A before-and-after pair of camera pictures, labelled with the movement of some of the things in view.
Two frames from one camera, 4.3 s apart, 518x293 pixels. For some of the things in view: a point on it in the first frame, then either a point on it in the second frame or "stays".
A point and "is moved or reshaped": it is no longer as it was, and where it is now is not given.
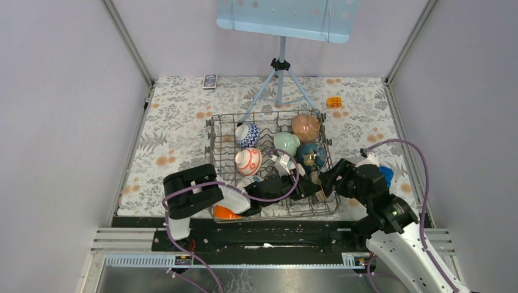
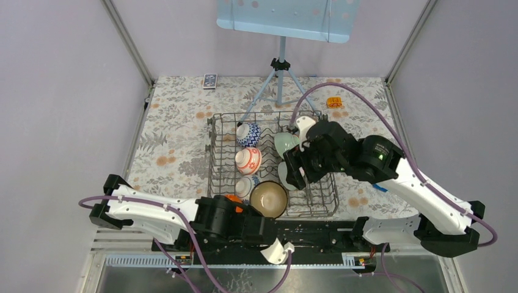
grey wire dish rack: [270, 164] stays
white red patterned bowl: [248, 161] stays
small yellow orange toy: [334, 102] stays
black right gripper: [342, 168] to [294, 159]
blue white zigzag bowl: [248, 135] stays
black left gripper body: [288, 183] to [251, 212]
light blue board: [325, 21] stays
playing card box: [209, 82] stays
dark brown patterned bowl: [315, 177] is moved or reshaped
